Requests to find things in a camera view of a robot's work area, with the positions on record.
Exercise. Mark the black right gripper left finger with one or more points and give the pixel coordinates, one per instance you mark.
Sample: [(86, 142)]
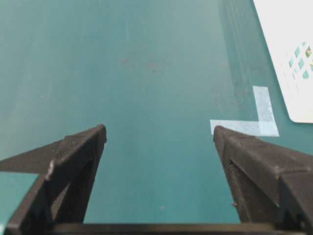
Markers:
[(56, 181)]

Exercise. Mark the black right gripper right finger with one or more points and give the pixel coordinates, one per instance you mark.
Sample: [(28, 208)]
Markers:
[(269, 183)]

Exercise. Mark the top-right tape corner marker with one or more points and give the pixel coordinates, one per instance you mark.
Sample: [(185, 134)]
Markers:
[(265, 126)]

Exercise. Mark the white plastic basket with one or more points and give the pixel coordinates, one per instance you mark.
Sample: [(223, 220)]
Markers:
[(287, 26)]

